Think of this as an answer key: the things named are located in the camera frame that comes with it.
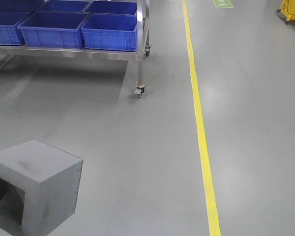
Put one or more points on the gray hollow cube base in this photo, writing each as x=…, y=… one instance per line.
x=43, y=188

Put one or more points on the blue bin front left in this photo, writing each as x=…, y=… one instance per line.
x=9, y=33

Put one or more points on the blue bin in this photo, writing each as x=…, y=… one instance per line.
x=110, y=32
x=46, y=29
x=9, y=33

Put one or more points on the blue bin front middle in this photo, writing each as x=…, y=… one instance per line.
x=46, y=29

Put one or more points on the blue bin front right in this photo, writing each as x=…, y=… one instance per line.
x=110, y=32

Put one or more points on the caster wheel front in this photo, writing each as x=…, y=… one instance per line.
x=140, y=89

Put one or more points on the steel wheeled rack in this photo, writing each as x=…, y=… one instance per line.
x=143, y=46

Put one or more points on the yellow mop bucket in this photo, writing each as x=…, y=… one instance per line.
x=287, y=8

